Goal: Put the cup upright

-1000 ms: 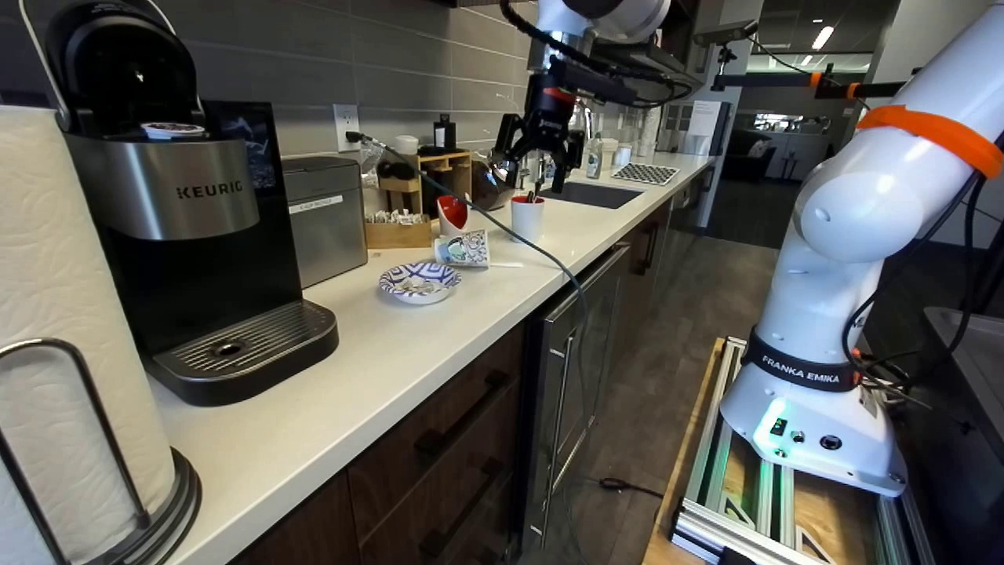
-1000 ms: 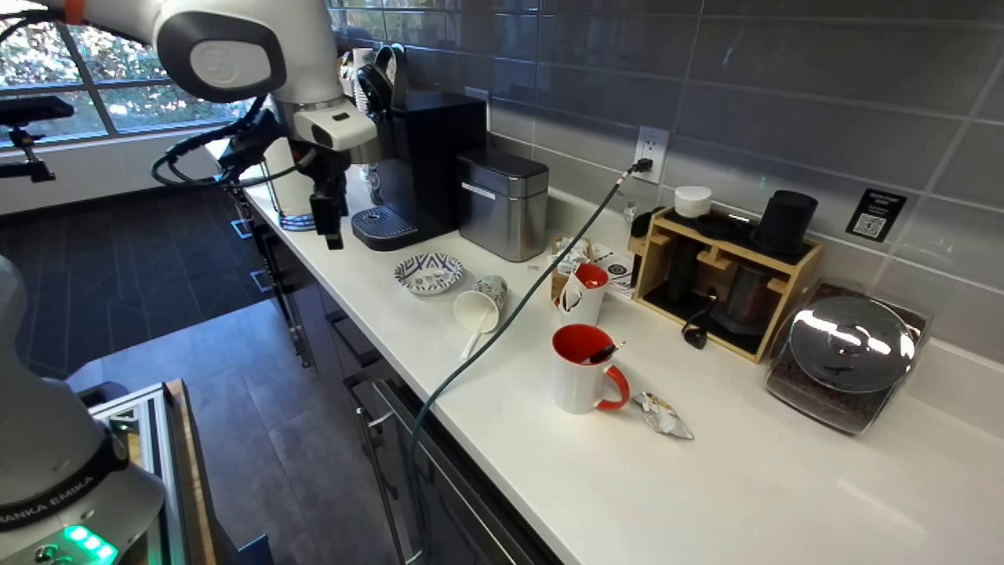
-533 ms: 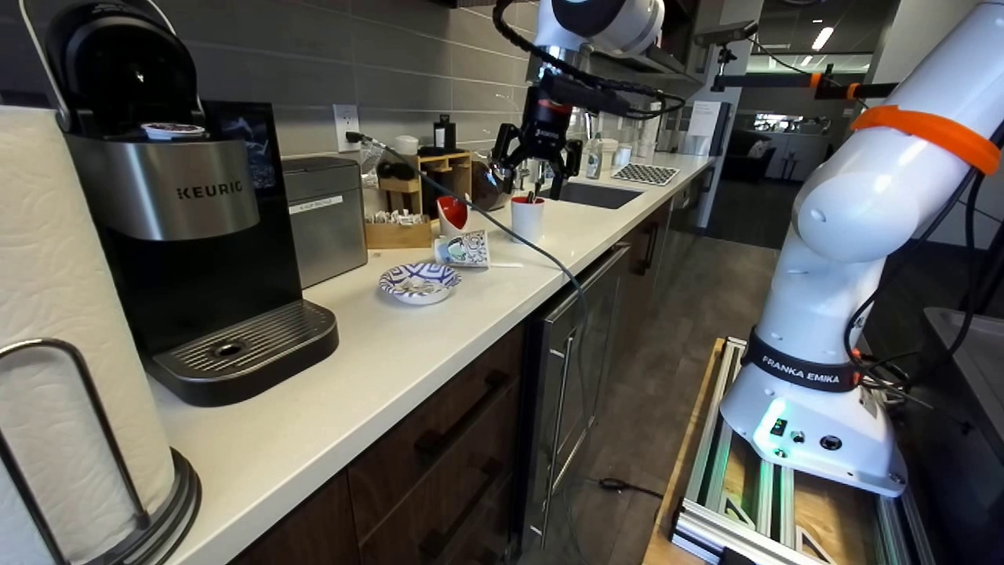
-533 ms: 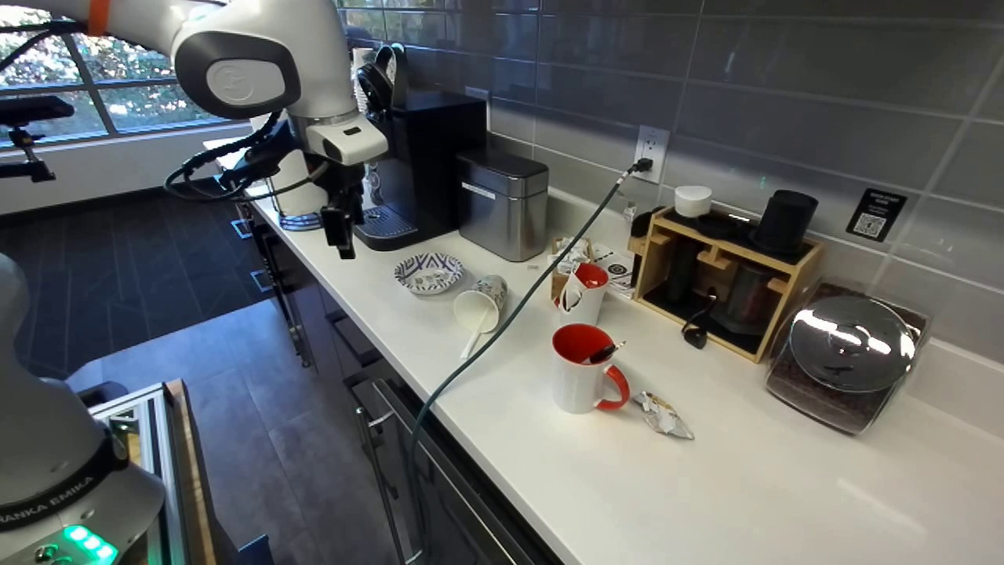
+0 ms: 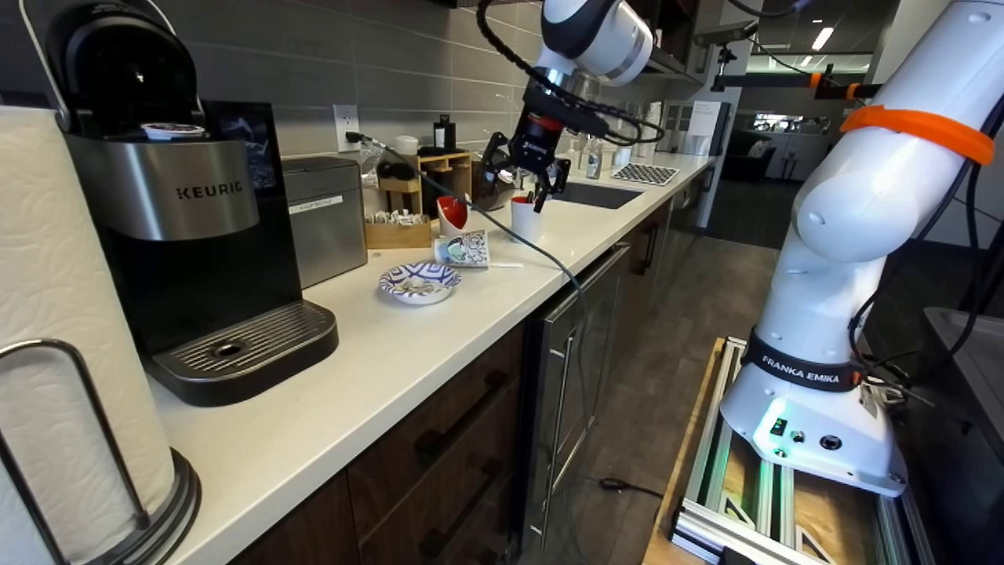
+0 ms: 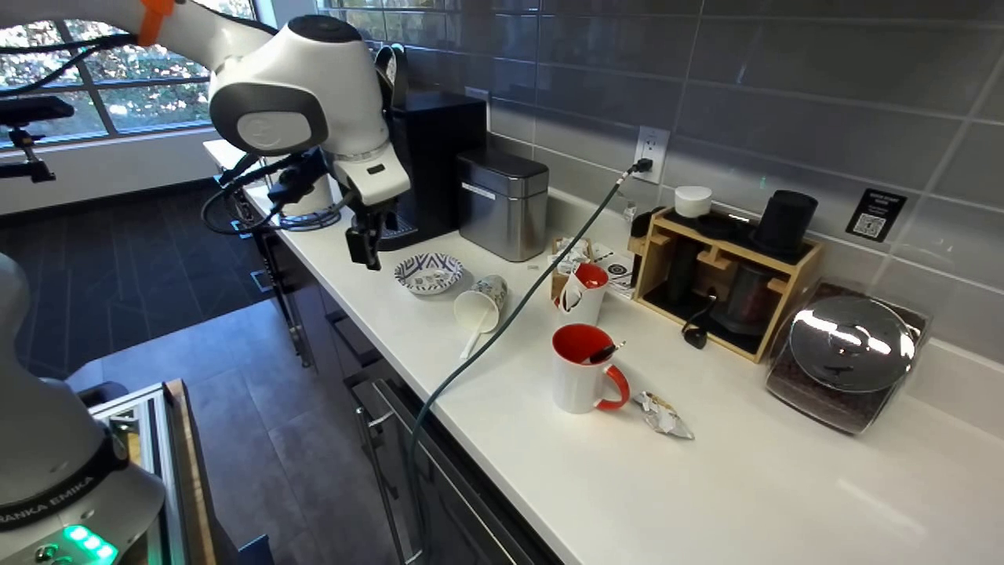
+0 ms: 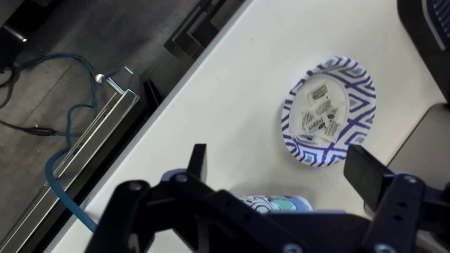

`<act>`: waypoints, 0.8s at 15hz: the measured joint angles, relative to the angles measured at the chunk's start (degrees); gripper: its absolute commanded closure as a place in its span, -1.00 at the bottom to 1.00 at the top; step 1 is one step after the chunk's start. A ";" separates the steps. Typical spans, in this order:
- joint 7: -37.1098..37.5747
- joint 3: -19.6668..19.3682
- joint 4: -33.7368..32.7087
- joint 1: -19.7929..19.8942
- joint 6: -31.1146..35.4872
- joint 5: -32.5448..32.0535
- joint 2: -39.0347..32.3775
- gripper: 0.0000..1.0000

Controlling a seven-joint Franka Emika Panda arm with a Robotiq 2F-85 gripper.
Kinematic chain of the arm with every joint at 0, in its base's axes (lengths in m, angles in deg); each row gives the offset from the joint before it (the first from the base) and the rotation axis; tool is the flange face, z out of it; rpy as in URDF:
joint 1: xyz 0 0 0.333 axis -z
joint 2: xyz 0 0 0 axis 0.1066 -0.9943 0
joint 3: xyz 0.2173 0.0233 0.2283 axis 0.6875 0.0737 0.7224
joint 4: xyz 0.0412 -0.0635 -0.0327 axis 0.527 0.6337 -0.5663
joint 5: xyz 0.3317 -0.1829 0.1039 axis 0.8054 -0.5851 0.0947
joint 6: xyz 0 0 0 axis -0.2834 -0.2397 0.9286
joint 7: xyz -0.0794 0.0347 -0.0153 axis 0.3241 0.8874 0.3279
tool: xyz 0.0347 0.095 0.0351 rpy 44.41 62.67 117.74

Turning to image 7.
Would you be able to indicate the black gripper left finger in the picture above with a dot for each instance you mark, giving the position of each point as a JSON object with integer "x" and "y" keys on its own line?
{"x": 154, "y": 211}

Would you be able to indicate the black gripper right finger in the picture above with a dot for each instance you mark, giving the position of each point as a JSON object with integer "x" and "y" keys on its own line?
{"x": 394, "y": 205}

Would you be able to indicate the blue patterned paper cup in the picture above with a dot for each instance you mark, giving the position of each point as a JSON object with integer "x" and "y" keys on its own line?
{"x": 281, "y": 204}

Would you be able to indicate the blue patterned paper plate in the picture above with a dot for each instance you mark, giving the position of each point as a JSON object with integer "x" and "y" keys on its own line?
{"x": 327, "y": 107}

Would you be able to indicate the black Keurig coffee machine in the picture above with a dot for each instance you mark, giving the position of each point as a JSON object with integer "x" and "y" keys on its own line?
{"x": 422, "y": 36}

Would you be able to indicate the dark wood cabinet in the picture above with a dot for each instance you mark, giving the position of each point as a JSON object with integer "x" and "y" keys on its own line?
{"x": 197, "y": 32}

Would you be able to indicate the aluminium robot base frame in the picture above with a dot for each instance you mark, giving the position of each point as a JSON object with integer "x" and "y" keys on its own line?
{"x": 107, "y": 116}

